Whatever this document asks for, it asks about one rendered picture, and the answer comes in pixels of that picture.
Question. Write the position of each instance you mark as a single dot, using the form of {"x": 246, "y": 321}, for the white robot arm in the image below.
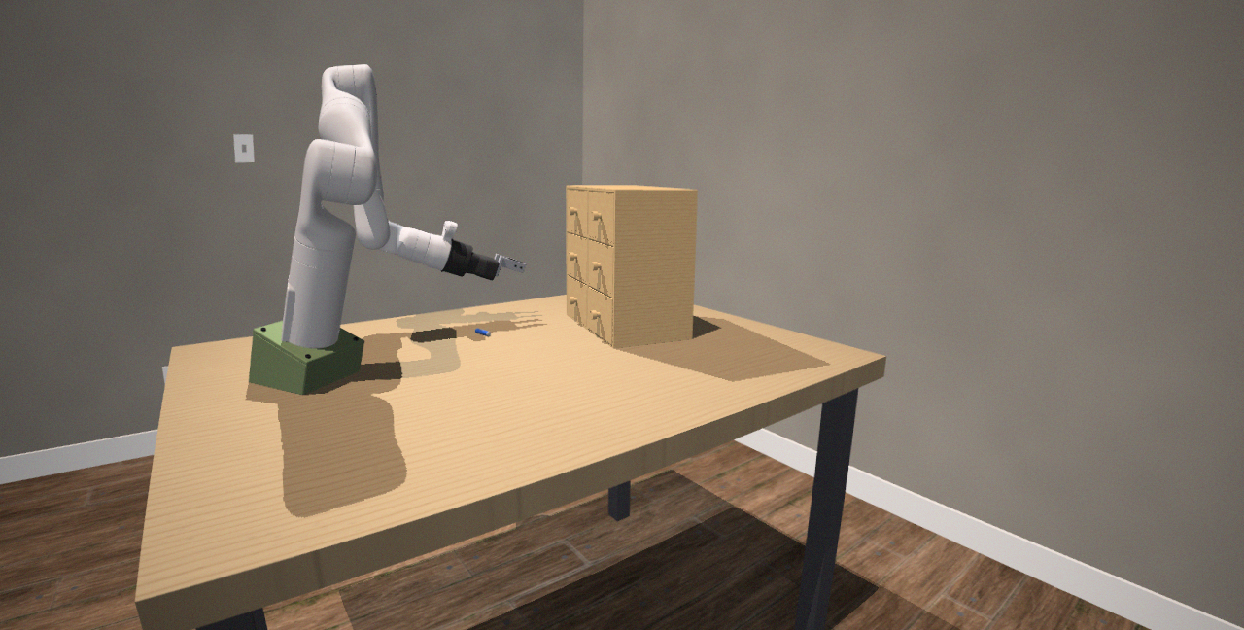
{"x": 337, "y": 172}

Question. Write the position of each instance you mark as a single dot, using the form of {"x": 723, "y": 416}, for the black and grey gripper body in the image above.
{"x": 457, "y": 258}

